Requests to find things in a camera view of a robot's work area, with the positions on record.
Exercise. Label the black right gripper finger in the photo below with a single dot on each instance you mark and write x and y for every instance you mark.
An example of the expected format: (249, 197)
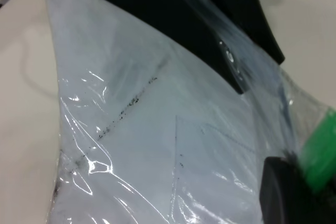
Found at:
(283, 197)

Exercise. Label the white paper sheet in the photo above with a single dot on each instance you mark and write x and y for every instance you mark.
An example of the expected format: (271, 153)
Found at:
(136, 171)

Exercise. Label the green zipper slider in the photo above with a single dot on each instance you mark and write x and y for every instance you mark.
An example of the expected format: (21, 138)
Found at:
(319, 155)

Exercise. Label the clear plastic zipper bag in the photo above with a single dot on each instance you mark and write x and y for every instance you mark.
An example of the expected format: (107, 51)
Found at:
(147, 140)

